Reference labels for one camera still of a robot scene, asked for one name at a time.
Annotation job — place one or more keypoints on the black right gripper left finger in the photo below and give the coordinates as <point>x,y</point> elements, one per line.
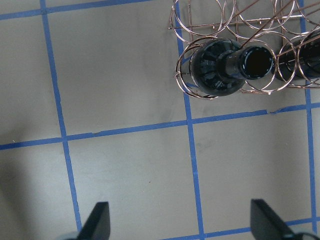
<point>97,226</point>

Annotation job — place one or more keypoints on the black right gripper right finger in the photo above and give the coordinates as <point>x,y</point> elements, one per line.
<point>265,224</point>

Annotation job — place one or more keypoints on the copper wire bottle basket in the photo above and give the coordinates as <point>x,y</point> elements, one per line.
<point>287,20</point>

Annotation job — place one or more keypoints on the dark wine bottle outer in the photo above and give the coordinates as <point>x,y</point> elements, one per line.
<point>304,61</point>

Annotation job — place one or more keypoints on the dark wine bottle middle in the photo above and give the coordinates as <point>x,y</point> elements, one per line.
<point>220,66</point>

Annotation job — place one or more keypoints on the dark wine bottle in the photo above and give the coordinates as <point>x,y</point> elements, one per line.
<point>304,61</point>
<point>220,66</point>

